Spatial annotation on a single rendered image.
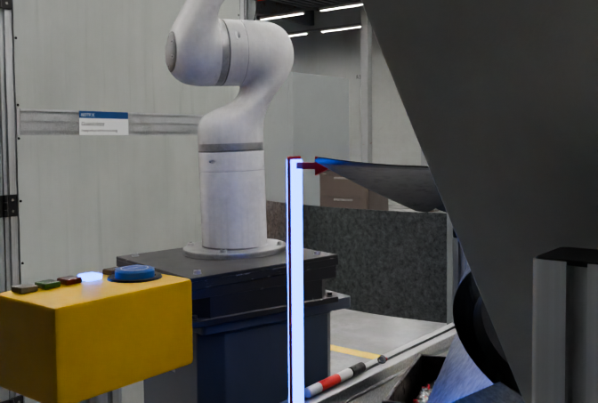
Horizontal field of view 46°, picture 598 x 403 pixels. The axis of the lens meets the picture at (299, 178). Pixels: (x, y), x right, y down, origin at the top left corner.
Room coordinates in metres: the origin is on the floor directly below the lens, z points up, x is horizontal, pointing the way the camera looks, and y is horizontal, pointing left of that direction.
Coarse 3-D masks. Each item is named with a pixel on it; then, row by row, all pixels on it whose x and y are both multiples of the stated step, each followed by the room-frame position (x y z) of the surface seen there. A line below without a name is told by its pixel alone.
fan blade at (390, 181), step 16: (320, 160) 0.77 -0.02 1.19; (336, 160) 0.75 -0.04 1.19; (352, 176) 0.82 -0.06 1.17; (368, 176) 0.81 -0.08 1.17; (384, 176) 0.80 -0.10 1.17; (400, 176) 0.80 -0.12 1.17; (416, 176) 0.79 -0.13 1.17; (384, 192) 0.87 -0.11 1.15; (400, 192) 0.87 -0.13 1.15; (416, 192) 0.86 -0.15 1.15; (432, 192) 0.86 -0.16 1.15; (416, 208) 0.91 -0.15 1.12; (432, 208) 0.91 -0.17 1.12
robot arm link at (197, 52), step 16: (192, 0) 1.22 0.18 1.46; (208, 0) 1.20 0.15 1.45; (192, 16) 1.20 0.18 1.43; (208, 16) 1.20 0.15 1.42; (176, 32) 1.22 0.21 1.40; (192, 32) 1.20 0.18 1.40; (208, 32) 1.21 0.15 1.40; (224, 32) 1.23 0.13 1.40; (176, 48) 1.21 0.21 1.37; (192, 48) 1.20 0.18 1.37; (208, 48) 1.21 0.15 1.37; (224, 48) 1.22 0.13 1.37; (176, 64) 1.22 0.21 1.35; (192, 64) 1.21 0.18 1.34; (208, 64) 1.22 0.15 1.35; (224, 64) 1.23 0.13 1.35; (192, 80) 1.23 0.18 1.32; (208, 80) 1.24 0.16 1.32; (224, 80) 1.25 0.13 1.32
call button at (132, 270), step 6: (138, 264) 0.73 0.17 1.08; (120, 270) 0.70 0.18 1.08; (126, 270) 0.70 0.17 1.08; (132, 270) 0.70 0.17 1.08; (138, 270) 0.70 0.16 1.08; (144, 270) 0.70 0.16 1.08; (150, 270) 0.71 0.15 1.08; (120, 276) 0.70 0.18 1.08; (126, 276) 0.70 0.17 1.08; (132, 276) 0.70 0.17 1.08; (138, 276) 0.70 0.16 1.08; (144, 276) 0.70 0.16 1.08; (150, 276) 0.71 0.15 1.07
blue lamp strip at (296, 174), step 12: (300, 180) 0.91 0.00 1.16; (300, 192) 0.91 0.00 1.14; (300, 204) 0.91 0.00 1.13; (300, 216) 0.91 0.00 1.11; (300, 228) 0.91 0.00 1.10; (300, 240) 0.91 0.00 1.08; (300, 252) 0.91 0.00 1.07; (300, 264) 0.90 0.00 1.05; (300, 276) 0.90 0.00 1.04; (300, 288) 0.90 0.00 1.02; (300, 300) 0.90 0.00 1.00; (300, 312) 0.90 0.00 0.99; (300, 324) 0.90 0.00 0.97; (300, 336) 0.90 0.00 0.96; (300, 348) 0.90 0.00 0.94; (300, 360) 0.90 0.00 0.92; (300, 372) 0.90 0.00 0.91; (300, 384) 0.90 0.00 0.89; (300, 396) 0.90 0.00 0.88
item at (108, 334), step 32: (64, 288) 0.66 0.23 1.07; (96, 288) 0.66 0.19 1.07; (128, 288) 0.66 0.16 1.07; (160, 288) 0.68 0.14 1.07; (0, 320) 0.64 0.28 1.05; (32, 320) 0.61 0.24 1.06; (64, 320) 0.59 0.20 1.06; (96, 320) 0.62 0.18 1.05; (128, 320) 0.65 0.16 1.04; (160, 320) 0.68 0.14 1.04; (0, 352) 0.64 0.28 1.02; (32, 352) 0.61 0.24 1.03; (64, 352) 0.59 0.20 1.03; (96, 352) 0.62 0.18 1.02; (128, 352) 0.65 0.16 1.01; (160, 352) 0.68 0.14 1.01; (192, 352) 0.71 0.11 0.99; (0, 384) 0.64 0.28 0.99; (32, 384) 0.61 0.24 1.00; (64, 384) 0.59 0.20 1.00; (96, 384) 0.62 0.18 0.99; (128, 384) 0.65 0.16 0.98
